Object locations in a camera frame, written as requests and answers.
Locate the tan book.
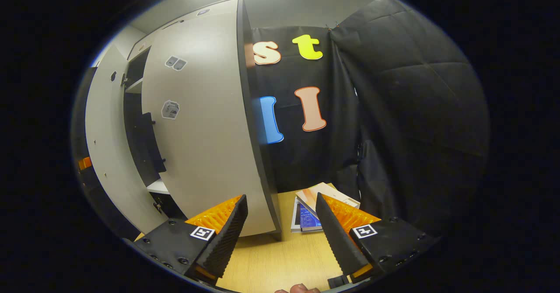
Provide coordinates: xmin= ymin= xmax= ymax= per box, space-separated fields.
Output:
xmin=296 ymin=182 xmax=361 ymax=215

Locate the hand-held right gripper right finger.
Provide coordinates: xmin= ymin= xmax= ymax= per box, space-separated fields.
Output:
xmin=315 ymin=192 xmax=441 ymax=284

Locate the white shoe cabinet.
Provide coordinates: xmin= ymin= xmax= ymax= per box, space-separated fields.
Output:
xmin=124 ymin=0 xmax=283 ymax=241

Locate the white book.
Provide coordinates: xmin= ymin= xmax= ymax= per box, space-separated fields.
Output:
xmin=291 ymin=197 xmax=302 ymax=233

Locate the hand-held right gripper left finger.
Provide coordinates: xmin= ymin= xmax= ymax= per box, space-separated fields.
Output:
xmin=133 ymin=194 xmax=249 ymax=285

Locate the blue book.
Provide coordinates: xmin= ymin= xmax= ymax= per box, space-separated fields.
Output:
xmin=299 ymin=201 xmax=323 ymax=231

